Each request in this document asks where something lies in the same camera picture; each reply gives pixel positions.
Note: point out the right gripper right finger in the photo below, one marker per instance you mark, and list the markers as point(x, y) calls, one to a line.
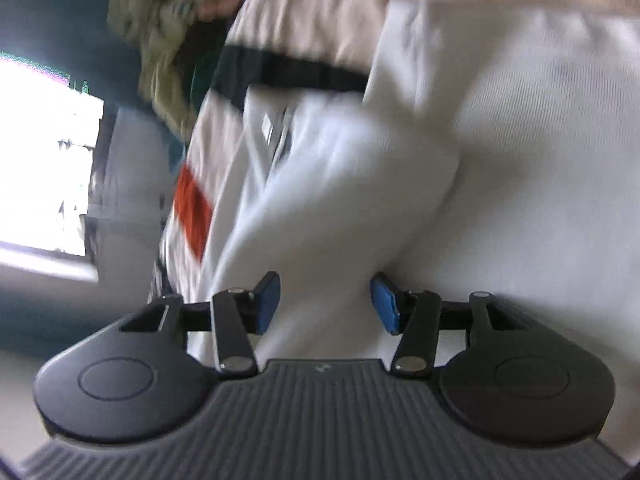
point(414, 317)

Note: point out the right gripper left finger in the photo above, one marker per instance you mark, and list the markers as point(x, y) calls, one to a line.
point(238, 313)

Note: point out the white sweatpants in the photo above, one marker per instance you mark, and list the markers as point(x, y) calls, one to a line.
point(495, 148)

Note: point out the green garment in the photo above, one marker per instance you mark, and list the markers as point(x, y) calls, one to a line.
point(201, 79)

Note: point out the striped bed blanket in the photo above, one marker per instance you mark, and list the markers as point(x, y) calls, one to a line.
point(283, 44)

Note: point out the teal curtain right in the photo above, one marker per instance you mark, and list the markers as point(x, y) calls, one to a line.
point(73, 36)

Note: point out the window with dark frame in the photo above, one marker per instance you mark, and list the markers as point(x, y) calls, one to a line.
point(50, 123)

